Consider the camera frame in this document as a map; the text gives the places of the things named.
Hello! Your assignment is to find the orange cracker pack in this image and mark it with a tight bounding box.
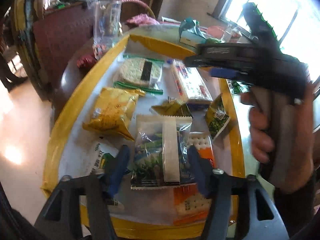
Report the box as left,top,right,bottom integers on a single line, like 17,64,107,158
172,132,217,227

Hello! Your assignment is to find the small green snack packet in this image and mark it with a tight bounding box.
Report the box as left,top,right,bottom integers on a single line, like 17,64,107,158
205,94,231,140

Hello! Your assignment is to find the square cracker pack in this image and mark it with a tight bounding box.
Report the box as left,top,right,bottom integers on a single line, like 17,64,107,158
170,60,213,106

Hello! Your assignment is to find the green yellow snack bag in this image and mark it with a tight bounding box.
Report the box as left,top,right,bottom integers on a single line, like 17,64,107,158
131,115,195,190

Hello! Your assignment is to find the round cracker pack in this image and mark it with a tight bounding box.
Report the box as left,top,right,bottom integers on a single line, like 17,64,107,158
113,54,164,95

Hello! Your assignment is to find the white green snack bag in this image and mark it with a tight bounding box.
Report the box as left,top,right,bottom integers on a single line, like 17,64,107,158
86,137,118,175

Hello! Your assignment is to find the person right hand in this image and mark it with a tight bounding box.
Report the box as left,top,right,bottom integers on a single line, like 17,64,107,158
249,83,315,193

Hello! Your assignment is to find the white red liquor bottle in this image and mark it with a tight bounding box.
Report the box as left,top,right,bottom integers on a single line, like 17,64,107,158
227,28,242,43

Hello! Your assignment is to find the pink fly swatter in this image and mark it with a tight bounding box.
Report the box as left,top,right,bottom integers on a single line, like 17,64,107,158
206,25,225,39

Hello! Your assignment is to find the green cloth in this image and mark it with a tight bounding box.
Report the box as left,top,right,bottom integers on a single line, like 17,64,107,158
205,37,221,44

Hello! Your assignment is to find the teal tissue box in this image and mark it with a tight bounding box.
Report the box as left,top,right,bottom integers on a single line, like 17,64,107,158
178,17,206,48

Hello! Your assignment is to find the crumpled yellow wrapper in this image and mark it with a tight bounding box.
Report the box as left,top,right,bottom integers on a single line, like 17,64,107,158
151,98,193,117

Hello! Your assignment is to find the yellow cardboard tray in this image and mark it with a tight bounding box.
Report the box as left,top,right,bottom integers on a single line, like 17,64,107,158
41,34,245,239

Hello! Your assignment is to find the pink cloth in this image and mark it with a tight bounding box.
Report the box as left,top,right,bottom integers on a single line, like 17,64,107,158
125,14,160,28

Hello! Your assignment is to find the dark wood sideboard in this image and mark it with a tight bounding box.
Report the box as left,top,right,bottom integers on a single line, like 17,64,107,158
32,0,151,88

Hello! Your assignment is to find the pink yellow hula hoop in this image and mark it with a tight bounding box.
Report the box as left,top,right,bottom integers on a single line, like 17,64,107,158
121,0,156,19

